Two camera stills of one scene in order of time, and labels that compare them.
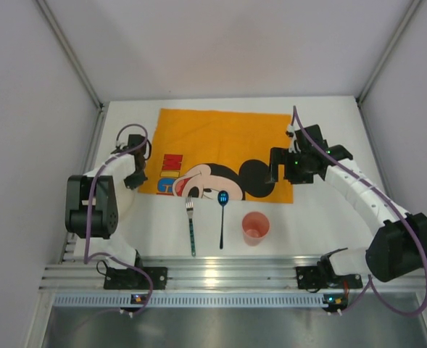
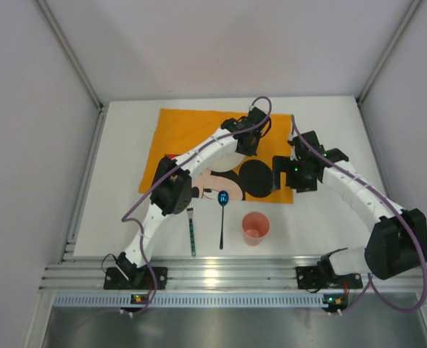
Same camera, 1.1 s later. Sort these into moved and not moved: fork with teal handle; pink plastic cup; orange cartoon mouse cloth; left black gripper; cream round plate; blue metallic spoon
Moved: left black gripper; cream round plate
Not moved: fork with teal handle; orange cartoon mouse cloth; pink plastic cup; blue metallic spoon
